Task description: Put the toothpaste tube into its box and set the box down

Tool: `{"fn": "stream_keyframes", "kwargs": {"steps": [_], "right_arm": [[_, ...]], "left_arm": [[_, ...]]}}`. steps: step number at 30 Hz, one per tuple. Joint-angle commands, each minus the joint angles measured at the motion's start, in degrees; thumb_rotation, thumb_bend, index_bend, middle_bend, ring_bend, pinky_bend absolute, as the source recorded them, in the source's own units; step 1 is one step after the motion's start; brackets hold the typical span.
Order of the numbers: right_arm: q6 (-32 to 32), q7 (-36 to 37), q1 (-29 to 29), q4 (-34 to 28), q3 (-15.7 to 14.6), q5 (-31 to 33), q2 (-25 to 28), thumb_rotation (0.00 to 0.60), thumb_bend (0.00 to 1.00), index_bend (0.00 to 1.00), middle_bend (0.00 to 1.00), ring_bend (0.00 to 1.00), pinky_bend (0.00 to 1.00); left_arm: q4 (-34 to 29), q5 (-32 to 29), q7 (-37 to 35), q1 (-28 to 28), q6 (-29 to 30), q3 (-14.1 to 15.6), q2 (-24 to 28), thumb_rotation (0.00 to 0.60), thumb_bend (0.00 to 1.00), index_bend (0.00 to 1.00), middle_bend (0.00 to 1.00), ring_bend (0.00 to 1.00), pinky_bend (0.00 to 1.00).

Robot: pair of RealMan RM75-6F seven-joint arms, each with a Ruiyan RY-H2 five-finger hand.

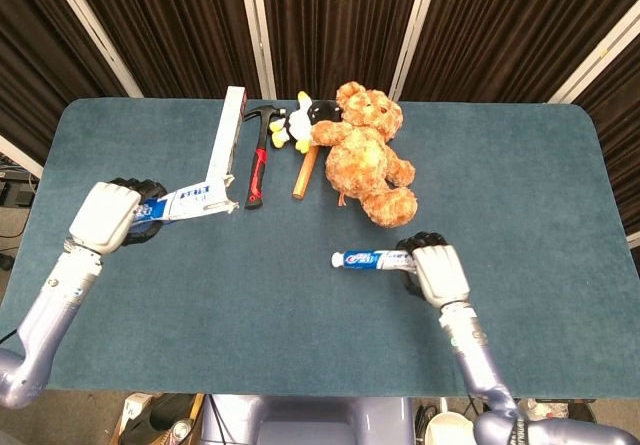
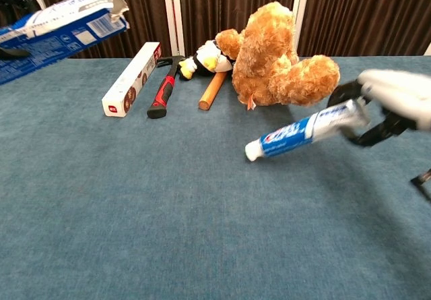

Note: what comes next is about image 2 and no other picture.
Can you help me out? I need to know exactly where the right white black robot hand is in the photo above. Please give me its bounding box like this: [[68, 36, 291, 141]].
[[327, 68, 431, 203]]

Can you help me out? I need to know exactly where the long white cookie-print box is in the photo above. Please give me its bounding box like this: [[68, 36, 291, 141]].
[[101, 41, 163, 119]]

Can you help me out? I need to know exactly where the wooden handle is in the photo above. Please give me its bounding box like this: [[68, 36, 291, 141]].
[[198, 71, 228, 112]]

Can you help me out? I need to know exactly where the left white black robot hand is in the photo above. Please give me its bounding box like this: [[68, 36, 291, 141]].
[[0, 0, 42, 59]]

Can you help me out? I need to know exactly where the blue felt table cover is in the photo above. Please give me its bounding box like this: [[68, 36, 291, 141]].
[[0, 55, 431, 300]]

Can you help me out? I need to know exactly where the black white penguin plush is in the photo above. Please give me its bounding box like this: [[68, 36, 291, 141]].
[[177, 39, 234, 82]]

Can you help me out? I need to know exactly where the blue white toothpaste box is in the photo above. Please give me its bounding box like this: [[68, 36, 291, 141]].
[[0, 0, 131, 86]]

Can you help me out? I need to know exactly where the dark brown pleated curtain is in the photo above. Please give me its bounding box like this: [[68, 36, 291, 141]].
[[33, 0, 174, 59], [297, 0, 431, 58], [178, 0, 299, 59]]

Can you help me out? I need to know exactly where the red black claw hammer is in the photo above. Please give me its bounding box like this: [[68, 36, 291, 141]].
[[146, 55, 187, 120]]

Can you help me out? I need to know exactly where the blue white toothpaste tube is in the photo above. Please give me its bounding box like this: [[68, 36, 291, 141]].
[[244, 98, 372, 162]]

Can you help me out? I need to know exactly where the brown teddy bear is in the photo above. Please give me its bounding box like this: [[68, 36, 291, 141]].
[[214, 1, 341, 112]]

